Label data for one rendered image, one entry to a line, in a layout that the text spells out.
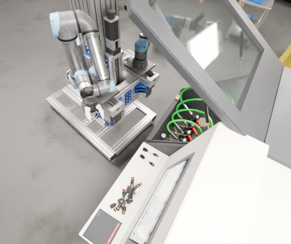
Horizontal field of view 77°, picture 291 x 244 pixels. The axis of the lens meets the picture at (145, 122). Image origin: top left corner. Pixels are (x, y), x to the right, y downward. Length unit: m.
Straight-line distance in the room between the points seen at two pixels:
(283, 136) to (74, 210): 1.99
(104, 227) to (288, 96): 1.27
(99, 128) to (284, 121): 1.89
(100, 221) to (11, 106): 2.43
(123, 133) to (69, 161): 0.73
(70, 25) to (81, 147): 1.67
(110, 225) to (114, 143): 1.21
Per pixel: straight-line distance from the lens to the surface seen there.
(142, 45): 1.71
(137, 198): 1.25
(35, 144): 2.75
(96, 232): 1.23
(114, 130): 2.33
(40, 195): 2.46
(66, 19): 1.19
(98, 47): 1.20
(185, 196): 0.70
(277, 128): 1.09
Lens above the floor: 2.20
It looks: 56 degrees down
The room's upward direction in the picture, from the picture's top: 8 degrees clockwise
